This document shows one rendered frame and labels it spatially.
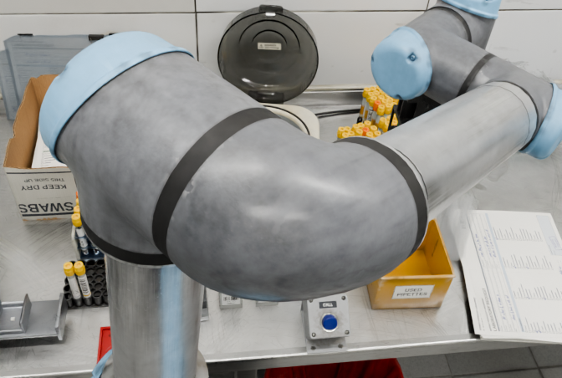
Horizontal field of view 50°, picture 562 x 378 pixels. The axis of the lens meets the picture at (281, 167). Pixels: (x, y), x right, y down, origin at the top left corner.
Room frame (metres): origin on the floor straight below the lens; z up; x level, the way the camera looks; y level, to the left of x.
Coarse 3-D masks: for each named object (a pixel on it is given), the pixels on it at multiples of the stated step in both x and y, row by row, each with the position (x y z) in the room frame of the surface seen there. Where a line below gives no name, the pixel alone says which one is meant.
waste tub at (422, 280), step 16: (432, 224) 0.75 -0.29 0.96; (432, 240) 0.73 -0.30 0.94; (416, 256) 0.74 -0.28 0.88; (432, 256) 0.71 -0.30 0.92; (448, 256) 0.67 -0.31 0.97; (400, 272) 0.70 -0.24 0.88; (416, 272) 0.70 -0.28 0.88; (432, 272) 0.69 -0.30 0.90; (448, 272) 0.65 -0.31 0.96; (368, 288) 0.65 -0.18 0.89; (384, 288) 0.61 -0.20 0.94; (400, 288) 0.62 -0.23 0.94; (416, 288) 0.62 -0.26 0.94; (432, 288) 0.62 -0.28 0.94; (448, 288) 0.63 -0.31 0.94; (384, 304) 0.61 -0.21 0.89; (400, 304) 0.62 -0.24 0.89; (416, 304) 0.62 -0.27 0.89; (432, 304) 0.63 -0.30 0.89
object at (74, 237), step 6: (72, 228) 0.69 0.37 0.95; (72, 234) 0.67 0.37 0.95; (84, 234) 0.68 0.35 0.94; (72, 240) 0.66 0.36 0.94; (78, 240) 0.68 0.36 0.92; (78, 246) 0.67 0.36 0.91; (90, 246) 0.67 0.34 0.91; (78, 252) 0.66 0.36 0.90; (90, 252) 0.68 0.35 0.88; (78, 258) 0.66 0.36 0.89; (84, 258) 0.67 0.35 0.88
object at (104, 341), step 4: (100, 328) 0.53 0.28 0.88; (104, 328) 0.53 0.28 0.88; (108, 328) 0.53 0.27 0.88; (100, 332) 0.52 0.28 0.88; (104, 332) 0.52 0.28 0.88; (108, 332) 0.52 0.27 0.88; (100, 336) 0.51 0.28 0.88; (104, 336) 0.51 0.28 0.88; (108, 336) 0.51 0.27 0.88; (100, 340) 0.50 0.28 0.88; (104, 340) 0.51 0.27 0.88; (108, 340) 0.51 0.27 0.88; (100, 344) 0.50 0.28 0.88; (104, 344) 0.50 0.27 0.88; (108, 344) 0.50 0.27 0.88; (100, 348) 0.49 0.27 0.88; (104, 348) 0.49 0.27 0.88; (108, 348) 0.49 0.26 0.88; (100, 352) 0.48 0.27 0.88; (104, 352) 0.48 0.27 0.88; (100, 356) 0.48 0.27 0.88
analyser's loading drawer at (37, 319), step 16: (0, 304) 0.53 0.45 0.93; (16, 304) 0.53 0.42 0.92; (32, 304) 0.54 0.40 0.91; (48, 304) 0.54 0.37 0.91; (64, 304) 0.54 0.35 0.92; (0, 320) 0.51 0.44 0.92; (16, 320) 0.51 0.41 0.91; (32, 320) 0.51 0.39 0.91; (48, 320) 0.51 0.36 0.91; (64, 320) 0.52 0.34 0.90; (0, 336) 0.48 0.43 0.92; (16, 336) 0.48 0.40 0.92; (32, 336) 0.48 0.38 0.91
